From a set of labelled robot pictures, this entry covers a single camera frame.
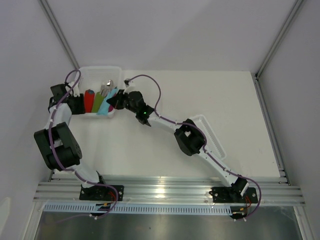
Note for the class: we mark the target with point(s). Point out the white slotted cable duct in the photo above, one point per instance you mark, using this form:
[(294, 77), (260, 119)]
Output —
[(129, 208)]

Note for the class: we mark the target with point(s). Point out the red napkin roll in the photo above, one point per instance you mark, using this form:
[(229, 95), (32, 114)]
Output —
[(89, 97)]

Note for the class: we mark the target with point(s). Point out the small white plastic tray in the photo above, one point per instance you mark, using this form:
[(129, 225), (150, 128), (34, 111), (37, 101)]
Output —
[(213, 143)]

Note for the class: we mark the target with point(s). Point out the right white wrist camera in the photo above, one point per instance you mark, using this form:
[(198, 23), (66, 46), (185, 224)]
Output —
[(129, 85)]

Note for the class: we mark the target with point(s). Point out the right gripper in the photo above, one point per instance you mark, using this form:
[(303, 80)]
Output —
[(116, 101)]

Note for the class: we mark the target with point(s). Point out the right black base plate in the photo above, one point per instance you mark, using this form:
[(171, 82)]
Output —
[(226, 195)]

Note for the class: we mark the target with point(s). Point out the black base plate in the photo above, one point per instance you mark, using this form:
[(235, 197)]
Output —
[(226, 195), (115, 191)]

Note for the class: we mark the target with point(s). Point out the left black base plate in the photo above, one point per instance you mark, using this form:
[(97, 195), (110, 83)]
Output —
[(115, 191)]

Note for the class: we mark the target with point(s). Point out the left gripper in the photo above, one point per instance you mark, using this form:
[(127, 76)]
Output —
[(80, 100)]

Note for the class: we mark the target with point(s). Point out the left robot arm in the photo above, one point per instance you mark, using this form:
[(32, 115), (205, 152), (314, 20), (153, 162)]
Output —
[(60, 149)]

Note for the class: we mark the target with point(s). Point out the large white plastic basket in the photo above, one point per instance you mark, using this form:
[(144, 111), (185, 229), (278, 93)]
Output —
[(92, 78)]

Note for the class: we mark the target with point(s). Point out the left aluminium frame post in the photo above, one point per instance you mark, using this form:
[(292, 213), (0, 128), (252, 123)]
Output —
[(58, 31)]

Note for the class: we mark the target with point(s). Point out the teal paper napkin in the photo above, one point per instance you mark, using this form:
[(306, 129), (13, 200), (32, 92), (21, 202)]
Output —
[(103, 109)]

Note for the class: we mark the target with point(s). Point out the pink napkin roll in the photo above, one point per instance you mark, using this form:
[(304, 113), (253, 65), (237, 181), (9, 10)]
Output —
[(110, 109)]

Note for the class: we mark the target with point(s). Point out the aluminium mounting rail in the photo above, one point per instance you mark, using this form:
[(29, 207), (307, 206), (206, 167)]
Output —
[(165, 190)]

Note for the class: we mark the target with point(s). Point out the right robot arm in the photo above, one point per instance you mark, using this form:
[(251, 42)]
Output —
[(189, 137)]

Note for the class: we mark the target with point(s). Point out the right aluminium frame post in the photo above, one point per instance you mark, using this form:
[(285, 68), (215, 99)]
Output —
[(280, 36)]

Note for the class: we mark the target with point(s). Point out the aluminium frame post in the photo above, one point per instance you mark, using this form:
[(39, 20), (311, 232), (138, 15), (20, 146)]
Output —
[(58, 31), (280, 36)]

